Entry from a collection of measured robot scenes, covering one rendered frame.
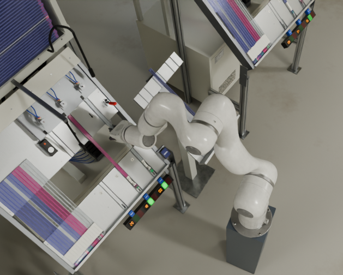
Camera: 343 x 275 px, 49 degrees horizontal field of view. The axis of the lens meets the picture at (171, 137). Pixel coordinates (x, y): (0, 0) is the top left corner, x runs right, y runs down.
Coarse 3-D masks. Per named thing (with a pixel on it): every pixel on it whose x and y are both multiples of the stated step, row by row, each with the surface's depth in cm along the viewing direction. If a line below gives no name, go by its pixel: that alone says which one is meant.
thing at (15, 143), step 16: (96, 96) 176; (80, 112) 173; (112, 112) 180; (16, 128) 160; (64, 128) 170; (96, 128) 176; (0, 144) 157; (16, 144) 160; (32, 144) 163; (64, 144) 170; (0, 160) 157; (16, 160) 160; (32, 160) 163; (48, 160) 166; (64, 160) 170; (0, 176) 157; (48, 176) 167
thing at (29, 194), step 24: (24, 168) 161; (0, 192) 157; (24, 192) 161; (48, 192) 166; (24, 216) 161; (48, 216) 166; (72, 216) 171; (48, 240) 166; (72, 240) 171; (96, 240) 177
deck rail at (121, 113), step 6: (84, 66) 172; (84, 72) 173; (90, 78) 173; (96, 84) 175; (102, 90) 176; (108, 96) 178; (120, 108) 181; (120, 114) 183; (126, 114) 182; (126, 120) 184; (132, 120) 184; (156, 150) 190; (168, 162) 194
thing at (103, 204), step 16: (128, 160) 185; (160, 160) 193; (112, 176) 181; (144, 176) 189; (96, 192) 177; (112, 192) 181; (128, 192) 185; (80, 208) 174; (96, 208) 177; (112, 208) 181
